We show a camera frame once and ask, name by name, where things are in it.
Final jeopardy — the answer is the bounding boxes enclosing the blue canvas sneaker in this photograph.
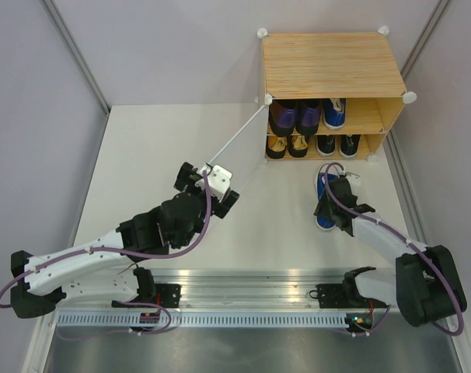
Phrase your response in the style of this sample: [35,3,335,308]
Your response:
[323,98,347,130]
[315,164,339,231]

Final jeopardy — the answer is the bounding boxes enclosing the white cabinet door panel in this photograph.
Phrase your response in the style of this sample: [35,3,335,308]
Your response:
[209,105,268,195]

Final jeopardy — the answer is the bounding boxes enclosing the black white sneaker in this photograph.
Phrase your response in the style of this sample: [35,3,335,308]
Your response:
[316,135,336,157]
[340,134,361,159]

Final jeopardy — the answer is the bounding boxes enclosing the gold loafer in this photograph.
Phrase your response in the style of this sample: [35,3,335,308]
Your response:
[288,134,309,158]
[266,135,288,159]

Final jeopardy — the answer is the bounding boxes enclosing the purple pointed loafer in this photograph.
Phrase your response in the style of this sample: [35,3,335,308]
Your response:
[269,99,298,137]
[295,99,321,136]

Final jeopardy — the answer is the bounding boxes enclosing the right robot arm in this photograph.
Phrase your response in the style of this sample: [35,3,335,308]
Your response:
[314,173,467,335]

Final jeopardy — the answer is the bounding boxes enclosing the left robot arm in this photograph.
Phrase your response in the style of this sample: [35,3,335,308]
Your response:
[0,162,239,319]

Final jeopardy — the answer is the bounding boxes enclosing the wooden shoe cabinet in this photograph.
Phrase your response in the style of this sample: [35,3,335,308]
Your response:
[257,26,417,160]

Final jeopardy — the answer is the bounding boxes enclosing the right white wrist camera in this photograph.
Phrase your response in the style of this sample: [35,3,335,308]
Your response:
[340,171,361,187]

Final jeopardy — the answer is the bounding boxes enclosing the aluminium rail base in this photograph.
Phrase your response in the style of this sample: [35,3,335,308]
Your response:
[39,267,466,312]

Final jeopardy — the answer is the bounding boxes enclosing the white slotted cable duct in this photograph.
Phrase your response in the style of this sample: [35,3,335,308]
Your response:
[56,311,348,329]

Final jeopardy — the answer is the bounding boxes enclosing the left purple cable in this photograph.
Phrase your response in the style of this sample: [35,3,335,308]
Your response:
[0,174,213,342]

